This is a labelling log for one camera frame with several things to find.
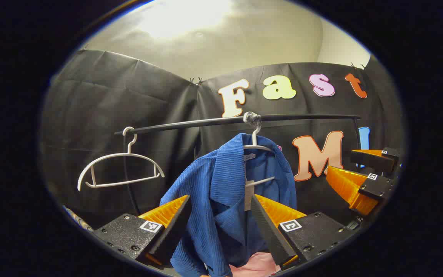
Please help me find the striped patterned tube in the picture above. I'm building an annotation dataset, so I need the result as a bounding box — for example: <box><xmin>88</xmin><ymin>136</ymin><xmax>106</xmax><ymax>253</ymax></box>
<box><xmin>63</xmin><ymin>205</ymin><xmax>95</xmax><ymax>232</ymax></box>

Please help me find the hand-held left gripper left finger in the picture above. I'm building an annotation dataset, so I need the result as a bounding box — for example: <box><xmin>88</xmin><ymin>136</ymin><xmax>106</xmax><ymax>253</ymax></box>
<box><xmin>93</xmin><ymin>194</ymin><xmax>192</xmax><ymax>268</ymax></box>

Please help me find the pink laundry hamper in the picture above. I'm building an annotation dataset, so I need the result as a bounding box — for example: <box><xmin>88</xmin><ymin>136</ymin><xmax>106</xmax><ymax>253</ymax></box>
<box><xmin>227</xmin><ymin>252</ymin><xmax>281</xmax><ymax>277</ymax></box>

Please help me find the black backdrop cloth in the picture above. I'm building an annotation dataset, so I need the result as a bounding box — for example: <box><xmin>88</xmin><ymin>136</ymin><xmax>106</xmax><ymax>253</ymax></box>
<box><xmin>39</xmin><ymin>48</ymin><xmax>406</xmax><ymax>231</ymax></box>

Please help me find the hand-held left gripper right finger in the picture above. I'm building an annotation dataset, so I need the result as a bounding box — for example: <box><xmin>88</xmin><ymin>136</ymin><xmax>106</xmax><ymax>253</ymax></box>
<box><xmin>250</xmin><ymin>194</ymin><xmax>356</xmax><ymax>270</ymax></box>

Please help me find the blue corduroy jacket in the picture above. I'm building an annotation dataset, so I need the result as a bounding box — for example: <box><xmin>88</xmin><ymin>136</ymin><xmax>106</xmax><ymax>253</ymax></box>
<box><xmin>159</xmin><ymin>133</ymin><xmax>297</xmax><ymax>277</ymax></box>

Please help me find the black clothes rack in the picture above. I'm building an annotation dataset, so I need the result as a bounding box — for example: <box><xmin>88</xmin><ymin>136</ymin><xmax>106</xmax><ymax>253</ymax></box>
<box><xmin>114</xmin><ymin>113</ymin><xmax>362</xmax><ymax>216</ymax></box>

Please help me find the white plastic hanger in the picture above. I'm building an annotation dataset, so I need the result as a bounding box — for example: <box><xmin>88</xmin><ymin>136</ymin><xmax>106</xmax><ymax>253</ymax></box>
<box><xmin>77</xmin><ymin>126</ymin><xmax>165</xmax><ymax>192</ymax></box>
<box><xmin>243</xmin><ymin>112</ymin><xmax>276</xmax><ymax>187</ymax></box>

